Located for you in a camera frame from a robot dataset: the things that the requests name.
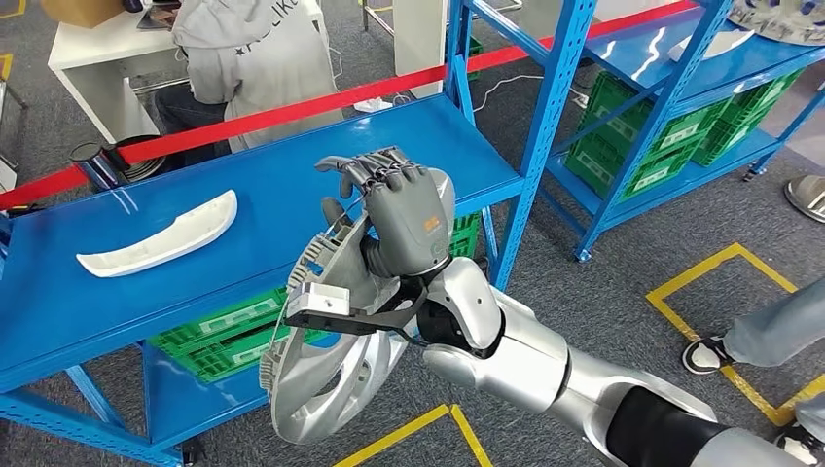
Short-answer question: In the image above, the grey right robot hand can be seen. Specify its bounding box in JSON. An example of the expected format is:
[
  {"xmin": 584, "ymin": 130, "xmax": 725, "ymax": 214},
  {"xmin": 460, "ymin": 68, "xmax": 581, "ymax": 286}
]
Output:
[{"xmin": 315, "ymin": 146, "xmax": 457, "ymax": 279}]

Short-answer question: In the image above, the silver wheel hubcap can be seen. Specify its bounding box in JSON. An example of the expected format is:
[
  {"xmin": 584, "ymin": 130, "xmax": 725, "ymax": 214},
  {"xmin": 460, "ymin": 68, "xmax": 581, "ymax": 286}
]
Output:
[
  {"xmin": 728, "ymin": 0, "xmax": 825, "ymax": 47},
  {"xmin": 259, "ymin": 209, "xmax": 413, "ymax": 446}
]

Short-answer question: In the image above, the blue metal shelf rack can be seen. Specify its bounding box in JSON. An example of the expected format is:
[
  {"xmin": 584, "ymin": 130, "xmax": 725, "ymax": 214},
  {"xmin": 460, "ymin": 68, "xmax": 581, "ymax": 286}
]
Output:
[
  {"xmin": 555, "ymin": 0, "xmax": 825, "ymax": 264},
  {"xmin": 0, "ymin": 0, "xmax": 597, "ymax": 467}
]

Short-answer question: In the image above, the white curved plastic part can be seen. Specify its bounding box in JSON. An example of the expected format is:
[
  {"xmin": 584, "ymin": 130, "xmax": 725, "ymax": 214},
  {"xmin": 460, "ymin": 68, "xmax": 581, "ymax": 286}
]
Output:
[
  {"xmin": 76, "ymin": 189, "xmax": 239, "ymax": 279},
  {"xmin": 666, "ymin": 28, "xmax": 757, "ymax": 64}
]

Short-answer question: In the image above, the green plastic crate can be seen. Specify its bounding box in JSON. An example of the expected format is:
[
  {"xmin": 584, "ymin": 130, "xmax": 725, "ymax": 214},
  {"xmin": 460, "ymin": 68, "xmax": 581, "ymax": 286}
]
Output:
[
  {"xmin": 450, "ymin": 234, "xmax": 482, "ymax": 259},
  {"xmin": 718, "ymin": 69, "xmax": 806, "ymax": 126},
  {"xmin": 450, "ymin": 213, "xmax": 483, "ymax": 241},
  {"xmin": 564, "ymin": 131, "xmax": 700, "ymax": 201},
  {"xmin": 467, "ymin": 35, "xmax": 484, "ymax": 82},
  {"xmin": 146, "ymin": 286, "xmax": 291, "ymax": 362},
  {"xmin": 183, "ymin": 328, "xmax": 330, "ymax": 386},
  {"xmin": 583, "ymin": 70, "xmax": 730, "ymax": 162},
  {"xmin": 693, "ymin": 109, "xmax": 771, "ymax": 167}
]

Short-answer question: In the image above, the white power strip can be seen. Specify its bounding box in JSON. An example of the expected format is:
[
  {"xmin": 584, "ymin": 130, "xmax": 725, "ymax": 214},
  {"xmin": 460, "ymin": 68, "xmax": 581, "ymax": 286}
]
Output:
[{"xmin": 352, "ymin": 96, "xmax": 394, "ymax": 115}]

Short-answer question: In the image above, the white pillar panel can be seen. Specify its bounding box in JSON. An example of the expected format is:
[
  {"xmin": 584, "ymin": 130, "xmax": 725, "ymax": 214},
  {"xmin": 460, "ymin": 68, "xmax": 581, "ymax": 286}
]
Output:
[{"xmin": 393, "ymin": 0, "xmax": 450, "ymax": 100}]

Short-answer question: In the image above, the red barrier belt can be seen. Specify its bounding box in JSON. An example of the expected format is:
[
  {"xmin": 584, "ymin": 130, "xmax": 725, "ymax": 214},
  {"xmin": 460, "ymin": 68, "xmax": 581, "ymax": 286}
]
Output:
[{"xmin": 0, "ymin": 0, "xmax": 700, "ymax": 213}]

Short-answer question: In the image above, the person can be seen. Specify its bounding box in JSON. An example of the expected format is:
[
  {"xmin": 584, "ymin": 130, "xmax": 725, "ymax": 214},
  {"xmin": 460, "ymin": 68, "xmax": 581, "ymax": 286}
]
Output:
[
  {"xmin": 154, "ymin": 0, "xmax": 346, "ymax": 165},
  {"xmin": 681, "ymin": 276, "xmax": 825, "ymax": 467}
]

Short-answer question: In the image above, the white desk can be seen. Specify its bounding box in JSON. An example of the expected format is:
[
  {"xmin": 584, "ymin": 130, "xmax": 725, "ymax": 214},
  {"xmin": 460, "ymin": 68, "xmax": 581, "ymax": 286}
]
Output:
[{"xmin": 48, "ymin": 0, "xmax": 324, "ymax": 144}]

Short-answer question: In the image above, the cardboard box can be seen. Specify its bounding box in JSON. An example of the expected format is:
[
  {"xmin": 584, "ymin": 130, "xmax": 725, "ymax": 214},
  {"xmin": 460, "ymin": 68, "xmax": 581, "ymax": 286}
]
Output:
[{"xmin": 41, "ymin": 0, "xmax": 126, "ymax": 29}]

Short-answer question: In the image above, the chrome round stand base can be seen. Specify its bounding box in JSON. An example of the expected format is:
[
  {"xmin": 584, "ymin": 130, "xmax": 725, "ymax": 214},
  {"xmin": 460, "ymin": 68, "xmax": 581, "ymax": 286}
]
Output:
[{"xmin": 782, "ymin": 175, "xmax": 825, "ymax": 225}]

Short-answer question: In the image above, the black camera bracket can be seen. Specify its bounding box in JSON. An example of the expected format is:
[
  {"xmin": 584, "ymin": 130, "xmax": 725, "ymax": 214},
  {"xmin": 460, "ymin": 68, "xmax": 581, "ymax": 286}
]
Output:
[{"xmin": 283, "ymin": 276, "xmax": 433, "ymax": 338}]

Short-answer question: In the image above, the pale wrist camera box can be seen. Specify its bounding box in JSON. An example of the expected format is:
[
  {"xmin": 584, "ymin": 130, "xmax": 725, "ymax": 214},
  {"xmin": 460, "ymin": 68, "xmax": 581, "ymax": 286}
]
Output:
[{"xmin": 286, "ymin": 281, "xmax": 352, "ymax": 318}]

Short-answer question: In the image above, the black stanchion post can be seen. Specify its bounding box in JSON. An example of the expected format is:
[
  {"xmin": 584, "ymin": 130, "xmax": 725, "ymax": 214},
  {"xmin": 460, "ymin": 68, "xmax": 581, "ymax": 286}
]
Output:
[{"xmin": 69, "ymin": 135, "xmax": 167, "ymax": 192}]

